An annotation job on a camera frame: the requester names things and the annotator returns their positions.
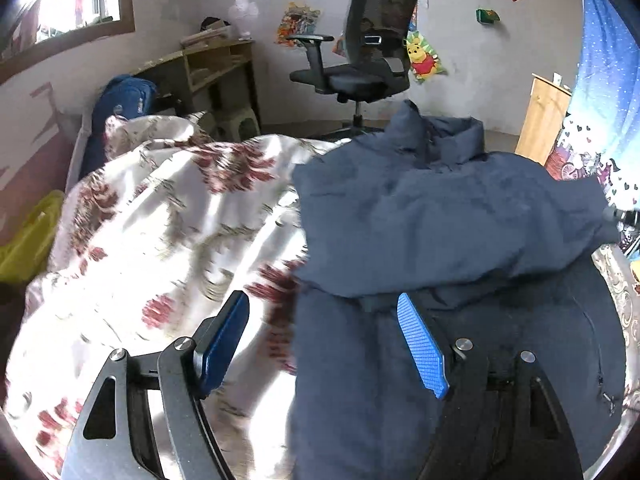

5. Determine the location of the blue printed curtain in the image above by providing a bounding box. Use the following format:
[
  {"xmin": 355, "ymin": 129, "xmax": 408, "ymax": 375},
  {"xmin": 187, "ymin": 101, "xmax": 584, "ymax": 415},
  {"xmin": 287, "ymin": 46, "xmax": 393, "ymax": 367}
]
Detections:
[{"xmin": 545, "ymin": 0, "xmax": 640, "ymax": 261}]

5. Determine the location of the stack of papers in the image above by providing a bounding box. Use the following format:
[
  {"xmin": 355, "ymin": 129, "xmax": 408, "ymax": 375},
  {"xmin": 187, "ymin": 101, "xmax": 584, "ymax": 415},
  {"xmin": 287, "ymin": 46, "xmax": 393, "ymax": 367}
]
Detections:
[{"xmin": 181, "ymin": 16, "xmax": 236, "ymax": 48}]

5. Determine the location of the wooden cabinet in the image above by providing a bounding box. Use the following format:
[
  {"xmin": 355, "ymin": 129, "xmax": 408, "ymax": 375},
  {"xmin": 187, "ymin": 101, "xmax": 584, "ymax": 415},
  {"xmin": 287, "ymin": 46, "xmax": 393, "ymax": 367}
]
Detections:
[{"xmin": 515, "ymin": 74, "xmax": 573, "ymax": 166}]

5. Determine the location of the yellow bear poster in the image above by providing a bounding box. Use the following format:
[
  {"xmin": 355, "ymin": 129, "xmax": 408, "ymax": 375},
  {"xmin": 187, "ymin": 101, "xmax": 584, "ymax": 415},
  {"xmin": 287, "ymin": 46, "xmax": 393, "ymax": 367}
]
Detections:
[{"xmin": 405, "ymin": 30, "xmax": 443, "ymax": 83}]

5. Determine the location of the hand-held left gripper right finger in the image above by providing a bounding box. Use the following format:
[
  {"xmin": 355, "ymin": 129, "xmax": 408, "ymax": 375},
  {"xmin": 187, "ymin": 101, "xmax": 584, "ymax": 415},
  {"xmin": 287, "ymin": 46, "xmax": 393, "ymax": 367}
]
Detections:
[{"xmin": 396, "ymin": 292, "xmax": 586, "ymax": 480}]

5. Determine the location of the white bed frame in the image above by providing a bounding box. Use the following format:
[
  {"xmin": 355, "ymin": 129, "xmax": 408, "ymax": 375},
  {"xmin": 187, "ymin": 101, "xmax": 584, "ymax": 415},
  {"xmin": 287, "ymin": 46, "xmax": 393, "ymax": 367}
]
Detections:
[{"xmin": 65, "ymin": 115, "xmax": 96, "ymax": 193}]

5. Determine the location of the yellow-green plastic bag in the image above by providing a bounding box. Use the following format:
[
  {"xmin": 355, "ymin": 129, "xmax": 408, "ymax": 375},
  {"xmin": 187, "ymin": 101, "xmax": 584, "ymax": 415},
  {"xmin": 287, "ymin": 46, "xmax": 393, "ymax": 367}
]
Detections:
[{"xmin": 0, "ymin": 190, "xmax": 66, "ymax": 283}]

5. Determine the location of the black office chair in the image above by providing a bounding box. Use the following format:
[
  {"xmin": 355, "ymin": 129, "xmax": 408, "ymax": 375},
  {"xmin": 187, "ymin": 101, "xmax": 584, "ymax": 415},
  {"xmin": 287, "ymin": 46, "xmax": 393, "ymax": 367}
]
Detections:
[{"xmin": 289, "ymin": 0, "xmax": 423, "ymax": 136}]

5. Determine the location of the wooden desk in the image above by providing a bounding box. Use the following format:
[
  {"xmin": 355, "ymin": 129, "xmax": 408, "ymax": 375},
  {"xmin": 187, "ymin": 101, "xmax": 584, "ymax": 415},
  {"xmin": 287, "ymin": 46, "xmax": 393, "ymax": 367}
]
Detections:
[{"xmin": 127, "ymin": 40, "xmax": 261, "ymax": 126}]

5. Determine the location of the colourful cartoon poster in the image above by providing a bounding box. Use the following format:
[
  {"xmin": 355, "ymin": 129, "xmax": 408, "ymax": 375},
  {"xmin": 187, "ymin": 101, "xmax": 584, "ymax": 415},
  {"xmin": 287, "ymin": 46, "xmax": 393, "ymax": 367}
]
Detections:
[{"xmin": 275, "ymin": 2, "xmax": 321, "ymax": 48}]

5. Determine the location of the blue backpack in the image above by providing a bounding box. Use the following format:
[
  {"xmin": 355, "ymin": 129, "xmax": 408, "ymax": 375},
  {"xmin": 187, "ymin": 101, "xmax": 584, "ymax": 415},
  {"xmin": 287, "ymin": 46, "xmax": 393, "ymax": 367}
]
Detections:
[{"xmin": 80, "ymin": 74, "xmax": 158, "ymax": 176}]

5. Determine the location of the floral white bed blanket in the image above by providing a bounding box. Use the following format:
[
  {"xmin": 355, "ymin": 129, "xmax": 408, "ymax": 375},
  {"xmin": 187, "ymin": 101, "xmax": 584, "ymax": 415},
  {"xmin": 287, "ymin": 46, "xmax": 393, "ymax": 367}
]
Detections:
[{"xmin": 0, "ymin": 112, "xmax": 640, "ymax": 480}]

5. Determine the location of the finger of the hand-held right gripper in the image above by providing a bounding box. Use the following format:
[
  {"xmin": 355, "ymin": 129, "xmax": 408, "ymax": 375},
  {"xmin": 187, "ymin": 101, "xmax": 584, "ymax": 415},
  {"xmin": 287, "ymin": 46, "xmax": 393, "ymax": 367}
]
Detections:
[{"xmin": 602, "ymin": 204, "xmax": 640, "ymax": 226}]

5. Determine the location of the green plastic stool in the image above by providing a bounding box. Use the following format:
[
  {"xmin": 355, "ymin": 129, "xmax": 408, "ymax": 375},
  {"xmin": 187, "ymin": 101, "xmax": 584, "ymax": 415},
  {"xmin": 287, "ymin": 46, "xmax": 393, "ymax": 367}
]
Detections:
[{"xmin": 207, "ymin": 107, "xmax": 261, "ymax": 141}]

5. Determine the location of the navy blue jacket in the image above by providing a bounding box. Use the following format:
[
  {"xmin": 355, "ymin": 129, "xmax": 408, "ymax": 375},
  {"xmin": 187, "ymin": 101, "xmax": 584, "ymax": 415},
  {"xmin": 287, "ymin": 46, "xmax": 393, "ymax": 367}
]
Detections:
[{"xmin": 290, "ymin": 100, "xmax": 628, "ymax": 480}]

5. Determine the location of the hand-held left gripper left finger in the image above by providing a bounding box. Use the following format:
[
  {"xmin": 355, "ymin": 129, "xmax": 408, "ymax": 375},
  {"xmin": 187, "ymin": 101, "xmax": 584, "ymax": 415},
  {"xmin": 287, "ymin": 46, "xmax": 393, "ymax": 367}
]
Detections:
[{"xmin": 60, "ymin": 290, "xmax": 251, "ymax": 480}]

